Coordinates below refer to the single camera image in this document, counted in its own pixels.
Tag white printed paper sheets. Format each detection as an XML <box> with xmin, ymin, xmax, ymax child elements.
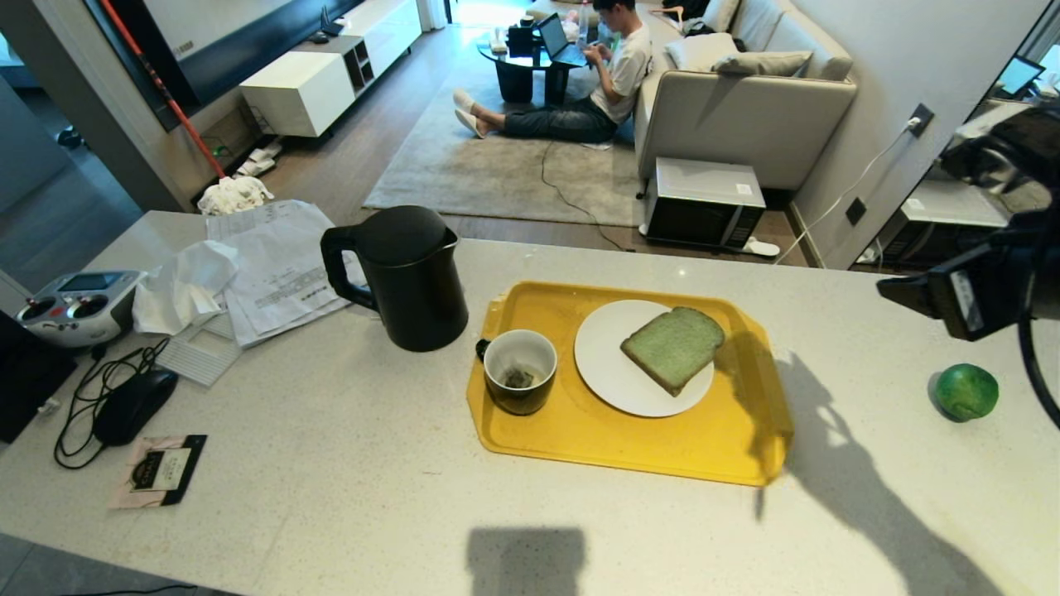
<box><xmin>205</xmin><ymin>199</ymin><xmax>370</xmax><ymax>348</ymax></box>

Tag black box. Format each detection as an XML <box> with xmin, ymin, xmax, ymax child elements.
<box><xmin>0</xmin><ymin>310</ymin><xmax>80</xmax><ymax>444</ymax></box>

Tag black electric kettle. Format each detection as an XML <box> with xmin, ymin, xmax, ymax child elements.
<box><xmin>320</xmin><ymin>205</ymin><xmax>470</xmax><ymax>353</ymax></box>

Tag white round plate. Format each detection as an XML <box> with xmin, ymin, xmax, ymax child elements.
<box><xmin>574</xmin><ymin>300</ymin><xmax>716</xmax><ymax>418</ymax></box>

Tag grey cushion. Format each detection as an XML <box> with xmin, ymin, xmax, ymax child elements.
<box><xmin>714</xmin><ymin>50</ymin><xmax>814</xmax><ymax>79</ymax></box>

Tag grey rug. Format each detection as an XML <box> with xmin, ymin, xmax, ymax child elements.
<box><xmin>363</xmin><ymin>50</ymin><xmax>655</xmax><ymax>228</ymax></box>

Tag crumpled white tissue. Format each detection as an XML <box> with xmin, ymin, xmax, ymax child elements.
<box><xmin>132</xmin><ymin>240</ymin><xmax>241</xmax><ymax>336</ymax></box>

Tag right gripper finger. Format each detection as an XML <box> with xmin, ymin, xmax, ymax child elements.
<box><xmin>876</xmin><ymin>272</ymin><xmax>937</xmax><ymax>320</ymax></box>

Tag black coffee table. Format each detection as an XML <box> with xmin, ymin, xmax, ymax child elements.
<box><xmin>476</xmin><ymin>31</ymin><xmax>594</xmax><ymax>106</ymax></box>

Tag slice of bread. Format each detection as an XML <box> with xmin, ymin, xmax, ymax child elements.
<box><xmin>620</xmin><ymin>306</ymin><xmax>726</xmax><ymax>397</ymax></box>

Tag black computer mouse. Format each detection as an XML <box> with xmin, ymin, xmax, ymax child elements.
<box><xmin>93</xmin><ymin>369</ymin><xmax>179</xmax><ymax>446</ymax></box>

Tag yellow plastic tray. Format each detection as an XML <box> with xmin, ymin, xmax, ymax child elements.
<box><xmin>466</xmin><ymin>281</ymin><xmax>794</xmax><ymax>487</ymax></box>

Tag dark mug with white inside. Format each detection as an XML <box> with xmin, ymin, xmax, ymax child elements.
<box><xmin>475</xmin><ymin>329</ymin><xmax>558</xmax><ymax>416</ymax></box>

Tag open laptop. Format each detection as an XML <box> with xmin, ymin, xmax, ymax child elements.
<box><xmin>536</xmin><ymin>12</ymin><xmax>590</xmax><ymax>68</ymax></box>

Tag white power cable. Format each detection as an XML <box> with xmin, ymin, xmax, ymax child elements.
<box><xmin>774</xmin><ymin>124</ymin><xmax>917</xmax><ymax>266</ymax></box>

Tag grey remote controller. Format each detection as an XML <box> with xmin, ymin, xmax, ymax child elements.
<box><xmin>15</xmin><ymin>270</ymin><xmax>147</xmax><ymax>348</ymax></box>

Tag red handled white mop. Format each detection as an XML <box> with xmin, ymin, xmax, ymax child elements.
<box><xmin>99</xmin><ymin>0</ymin><xmax>275</xmax><ymax>217</ymax></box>

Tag black adapter cable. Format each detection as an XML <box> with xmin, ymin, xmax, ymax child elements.
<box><xmin>54</xmin><ymin>338</ymin><xmax>171</xmax><ymax>470</ymax></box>

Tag pink and black sachet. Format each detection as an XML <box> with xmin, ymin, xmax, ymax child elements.
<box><xmin>108</xmin><ymin>434</ymin><xmax>208</xmax><ymax>509</ymax></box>

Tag white low cabinet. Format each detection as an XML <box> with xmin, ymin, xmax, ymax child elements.
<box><xmin>239</xmin><ymin>0</ymin><xmax>423</xmax><ymax>138</ymax></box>

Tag white cushion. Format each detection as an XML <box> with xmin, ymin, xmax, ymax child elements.
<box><xmin>665</xmin><ymin>32</ymin><xmax>740</xmax><ymax>73</ymax></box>

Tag beige sofa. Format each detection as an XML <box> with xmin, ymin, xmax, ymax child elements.
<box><xmin>634</xmin><ymin>0</ymin><xmax>859</xmax><ymax>193</ymax></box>

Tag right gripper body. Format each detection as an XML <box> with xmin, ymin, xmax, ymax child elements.
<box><xmin>926</xmin><ymin>243</ymin><xmax>1038</xmax><ymax>342</ymax></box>

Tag silver microwave oven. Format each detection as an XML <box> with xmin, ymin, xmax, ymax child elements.
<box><xmin>643</xmin><ymin>156</ymin><xmax>767</xmax><ymax>252</ymax></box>

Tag black floor cable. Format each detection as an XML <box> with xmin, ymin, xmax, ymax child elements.
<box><xmin>541</xmin><ymin>139</ymin><xmax>635</xmax><ymax>252</ymax></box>

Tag person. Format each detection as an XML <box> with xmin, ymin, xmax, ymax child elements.
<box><xmin>452</xmin><ymin>0</ymin><xmax>655</xmax><ymax>144</ymax></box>

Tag green lime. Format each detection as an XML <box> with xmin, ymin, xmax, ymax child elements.
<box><xmin>934</xmin><ymin>363</ymin><xmax>1000</xmax><ymax>423</ymax></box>

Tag white ribbed plastic panel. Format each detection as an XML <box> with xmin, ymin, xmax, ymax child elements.
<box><xmin>156</xmin><ymin>317</ymin><xmax>243</xmax><ymax>388</ymax></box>

